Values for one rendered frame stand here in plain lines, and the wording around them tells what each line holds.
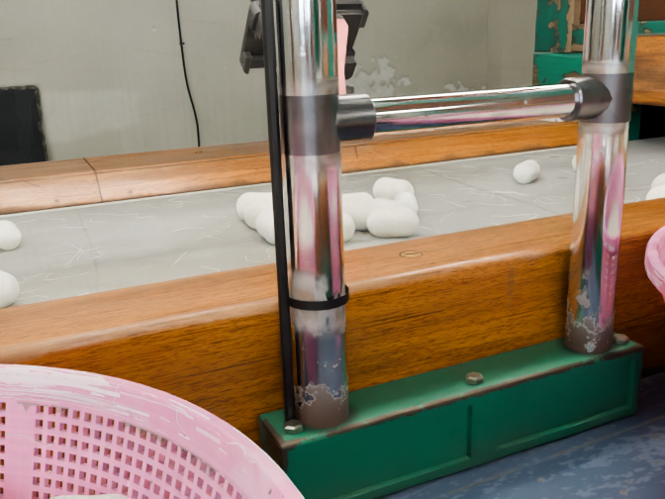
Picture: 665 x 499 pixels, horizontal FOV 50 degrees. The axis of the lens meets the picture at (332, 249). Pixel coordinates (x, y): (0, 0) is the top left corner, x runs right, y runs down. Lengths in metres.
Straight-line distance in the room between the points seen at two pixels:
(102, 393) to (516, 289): 0.21
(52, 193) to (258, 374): 0.37
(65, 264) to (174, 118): 2.11
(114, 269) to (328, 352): 0.20
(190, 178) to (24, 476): 0.44
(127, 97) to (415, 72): 1.06
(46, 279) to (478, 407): 0.26
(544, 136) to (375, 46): 1.93
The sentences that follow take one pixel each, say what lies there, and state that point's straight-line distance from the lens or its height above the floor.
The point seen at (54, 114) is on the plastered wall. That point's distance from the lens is 2.55.
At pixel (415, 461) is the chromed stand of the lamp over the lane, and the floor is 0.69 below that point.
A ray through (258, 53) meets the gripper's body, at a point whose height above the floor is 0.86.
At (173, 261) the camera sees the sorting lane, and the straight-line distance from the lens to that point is 0.46.
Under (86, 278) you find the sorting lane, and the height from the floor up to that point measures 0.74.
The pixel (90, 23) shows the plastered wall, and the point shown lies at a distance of 2.54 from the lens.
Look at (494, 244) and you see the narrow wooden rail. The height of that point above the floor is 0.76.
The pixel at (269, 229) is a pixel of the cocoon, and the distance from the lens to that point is 0.47.
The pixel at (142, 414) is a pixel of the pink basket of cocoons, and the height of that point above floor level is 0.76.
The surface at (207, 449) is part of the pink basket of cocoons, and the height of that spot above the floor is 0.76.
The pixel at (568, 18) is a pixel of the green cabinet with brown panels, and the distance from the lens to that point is 0.98.
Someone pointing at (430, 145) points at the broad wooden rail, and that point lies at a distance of 0.77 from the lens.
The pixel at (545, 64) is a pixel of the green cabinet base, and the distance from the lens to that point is 1.01.
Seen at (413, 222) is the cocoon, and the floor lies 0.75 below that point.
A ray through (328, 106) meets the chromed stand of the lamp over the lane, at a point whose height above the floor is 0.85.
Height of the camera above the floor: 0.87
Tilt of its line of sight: 17 degrees down
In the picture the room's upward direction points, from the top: 2 degrees counter-clockwise
